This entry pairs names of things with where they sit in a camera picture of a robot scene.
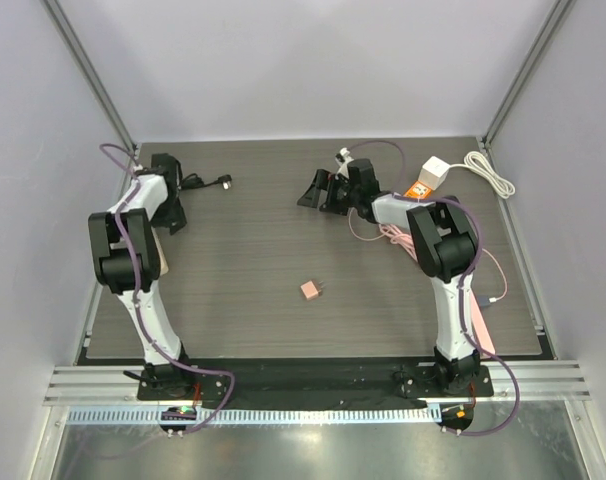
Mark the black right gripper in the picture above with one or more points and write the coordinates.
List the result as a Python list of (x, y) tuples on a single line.
[(327, 189)]

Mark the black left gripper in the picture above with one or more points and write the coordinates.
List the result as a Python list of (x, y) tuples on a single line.
[(175, 220)]

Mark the beige red power strip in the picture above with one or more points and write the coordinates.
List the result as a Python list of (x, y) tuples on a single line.
[(164, 268)]

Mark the pink plug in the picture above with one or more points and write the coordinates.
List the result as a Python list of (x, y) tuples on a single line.
[(311, 290)]

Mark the orange power adapter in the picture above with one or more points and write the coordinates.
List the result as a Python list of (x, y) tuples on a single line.
[(418, 191)]

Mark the white cube socket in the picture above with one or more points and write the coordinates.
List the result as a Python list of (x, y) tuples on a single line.
[(433, 172)]

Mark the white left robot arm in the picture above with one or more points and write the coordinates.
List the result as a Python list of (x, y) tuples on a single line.
[(127, 260)]

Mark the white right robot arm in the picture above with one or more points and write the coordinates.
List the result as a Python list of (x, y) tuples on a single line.
[(446, 246)]

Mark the pink power strip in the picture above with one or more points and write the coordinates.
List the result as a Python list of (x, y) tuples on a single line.
[(481, 331)]

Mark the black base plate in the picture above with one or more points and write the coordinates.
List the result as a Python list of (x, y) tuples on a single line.
[(411, 378)]

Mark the aluminium front rail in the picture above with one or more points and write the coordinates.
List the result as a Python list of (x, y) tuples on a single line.
[(524, 380)]

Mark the white slotted cable duct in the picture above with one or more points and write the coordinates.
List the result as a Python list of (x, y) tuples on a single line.
[(143, 415)]

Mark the left aluminium frame post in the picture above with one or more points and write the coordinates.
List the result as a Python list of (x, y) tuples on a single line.
[(68, 34)]

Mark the aluminium frame post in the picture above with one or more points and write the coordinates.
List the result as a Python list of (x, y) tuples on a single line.
[(544, 38), (68, 34)]

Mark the right aluminium frame post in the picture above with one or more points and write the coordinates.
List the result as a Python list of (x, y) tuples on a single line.
[(544, 38)]

